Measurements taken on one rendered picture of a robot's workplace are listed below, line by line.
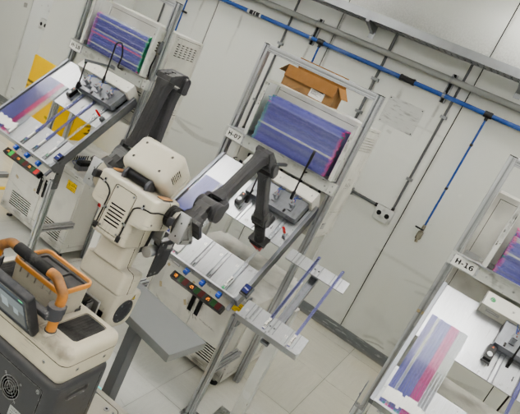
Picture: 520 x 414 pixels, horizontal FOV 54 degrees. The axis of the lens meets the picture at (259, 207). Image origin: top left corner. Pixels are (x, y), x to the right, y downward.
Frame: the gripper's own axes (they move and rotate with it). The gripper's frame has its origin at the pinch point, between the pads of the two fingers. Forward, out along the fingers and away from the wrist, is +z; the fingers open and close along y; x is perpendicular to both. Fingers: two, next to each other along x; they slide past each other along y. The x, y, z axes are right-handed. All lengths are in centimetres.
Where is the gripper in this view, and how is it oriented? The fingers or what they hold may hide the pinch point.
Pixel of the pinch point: (258, 249)
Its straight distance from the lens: 267.8
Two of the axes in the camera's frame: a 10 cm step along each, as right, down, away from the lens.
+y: -7.9, -4.8, 3.8
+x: -6.1, 5.9, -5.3
